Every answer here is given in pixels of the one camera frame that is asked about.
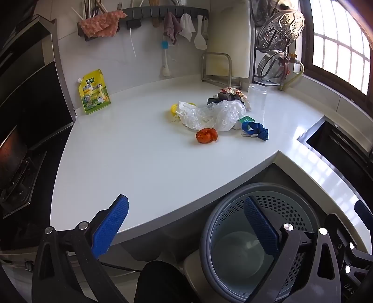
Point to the bundle of chopsticks and cutlery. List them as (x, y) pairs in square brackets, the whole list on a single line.
[(93, 7)]

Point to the black range hood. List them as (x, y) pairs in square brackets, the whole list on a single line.
[(29, 87)]

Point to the yellow plastic lid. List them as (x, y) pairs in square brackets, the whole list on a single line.
[(174, 109)]

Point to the metal cutting board holder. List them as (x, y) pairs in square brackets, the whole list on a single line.
[(230, 62)]

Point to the white cutting board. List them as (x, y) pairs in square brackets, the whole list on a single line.
[(230, 32)]

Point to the white rice paddle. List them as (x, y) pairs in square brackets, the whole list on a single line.
[(200, 40)]

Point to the yellow green seasoning pouch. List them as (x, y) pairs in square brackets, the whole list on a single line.
[(94, 93)]

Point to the green and white box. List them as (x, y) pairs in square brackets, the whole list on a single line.
[(246, 120)]

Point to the metal steamer basket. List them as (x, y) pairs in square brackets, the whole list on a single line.
[(279, 29)]

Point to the grey perforated trash bin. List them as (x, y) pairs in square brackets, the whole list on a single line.
[(233, 250)]

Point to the white cloth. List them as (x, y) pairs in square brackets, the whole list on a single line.
[(186, 26)]

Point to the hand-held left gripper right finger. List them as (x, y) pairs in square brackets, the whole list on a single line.
[(260, 230)]

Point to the printed snack wrapper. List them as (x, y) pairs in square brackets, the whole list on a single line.
[(233, 91)]

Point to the clear plastic bag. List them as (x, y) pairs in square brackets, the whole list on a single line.
[(221, 115)]

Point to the mauve cloth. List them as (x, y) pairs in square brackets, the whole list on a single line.
[(172, 27)]

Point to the black sink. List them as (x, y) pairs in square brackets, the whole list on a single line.
[(341, 145)]

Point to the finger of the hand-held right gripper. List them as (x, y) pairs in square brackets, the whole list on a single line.
[(343, 233), (362, 211)]

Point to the pink dish cloth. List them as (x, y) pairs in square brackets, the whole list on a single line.
[(99, 24)]

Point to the white blue bottle brush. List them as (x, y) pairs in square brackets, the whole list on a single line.
[(165, 62)]

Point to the red plastic bag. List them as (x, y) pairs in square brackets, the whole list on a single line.
[(206, 136)]

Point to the dark wall rack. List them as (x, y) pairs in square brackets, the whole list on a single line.
[(145, 13)]

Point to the clear plastic cup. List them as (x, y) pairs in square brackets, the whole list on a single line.
[(257, 102)]

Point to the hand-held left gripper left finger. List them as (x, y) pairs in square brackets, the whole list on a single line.
[(110, 224)]

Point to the black stove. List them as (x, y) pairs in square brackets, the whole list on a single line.
[(17, 174)]

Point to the window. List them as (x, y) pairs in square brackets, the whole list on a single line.
[(341, 38)]

